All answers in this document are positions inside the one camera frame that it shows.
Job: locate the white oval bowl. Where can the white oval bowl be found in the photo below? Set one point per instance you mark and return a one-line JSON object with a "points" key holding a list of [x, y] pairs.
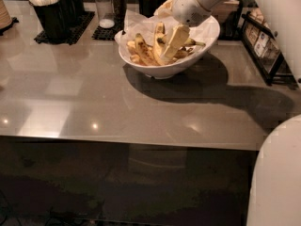
{"points": [[163, 72]]}

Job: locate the black cup of white cutlery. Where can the black cup of white cutlery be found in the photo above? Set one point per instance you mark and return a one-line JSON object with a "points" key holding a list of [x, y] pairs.
{"points": [[51, 18]]}

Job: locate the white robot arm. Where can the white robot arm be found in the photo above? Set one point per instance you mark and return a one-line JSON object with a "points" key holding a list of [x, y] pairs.
{"points": [[275, 193]]}

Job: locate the white paper bowl liner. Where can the white paper bowl liner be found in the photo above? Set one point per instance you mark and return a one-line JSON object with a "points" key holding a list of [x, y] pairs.
{"points": [[207, 32]]}

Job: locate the upright yellow banana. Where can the upright yellow banana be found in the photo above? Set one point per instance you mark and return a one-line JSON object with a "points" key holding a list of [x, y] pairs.
{"points": [[158, 46]]}

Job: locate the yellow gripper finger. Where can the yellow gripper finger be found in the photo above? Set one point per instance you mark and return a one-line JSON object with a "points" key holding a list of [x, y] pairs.
{"points": [[175, 39], [165, 9]]}

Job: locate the left spotted banana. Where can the left spotted banana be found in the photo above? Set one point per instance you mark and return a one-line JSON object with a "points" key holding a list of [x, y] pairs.
{"points": [[143, 50]]}

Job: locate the glass pepper shaker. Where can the glass pepper shaker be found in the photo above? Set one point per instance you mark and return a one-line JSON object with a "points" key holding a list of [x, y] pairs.
{"points": [[119, 7]]}

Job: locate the black napkin holder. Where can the black napkin holder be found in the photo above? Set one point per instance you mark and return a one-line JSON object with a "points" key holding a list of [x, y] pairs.
{"points": [[228, 15]]}

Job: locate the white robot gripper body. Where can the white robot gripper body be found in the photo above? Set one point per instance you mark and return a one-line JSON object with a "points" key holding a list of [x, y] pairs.
{"points": [[188, 8]]}

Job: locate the black rubber mat under shakers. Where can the black rubber mat under shakers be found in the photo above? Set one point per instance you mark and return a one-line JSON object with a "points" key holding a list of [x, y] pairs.
{"points": [[107, 29]]}

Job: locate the glass salt shaker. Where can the glass salt shaker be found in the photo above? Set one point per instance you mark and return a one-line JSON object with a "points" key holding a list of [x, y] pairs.
{"points": [[105, 13]]}

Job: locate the stack of paper cups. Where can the stack of paper cups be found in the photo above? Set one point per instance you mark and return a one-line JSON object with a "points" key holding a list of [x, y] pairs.
{"points": [[5, 19]]}

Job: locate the black condiment packet rack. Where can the black condiment packet rack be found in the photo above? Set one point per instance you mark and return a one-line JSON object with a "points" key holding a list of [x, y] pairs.
{"points": [[263, 49]]}

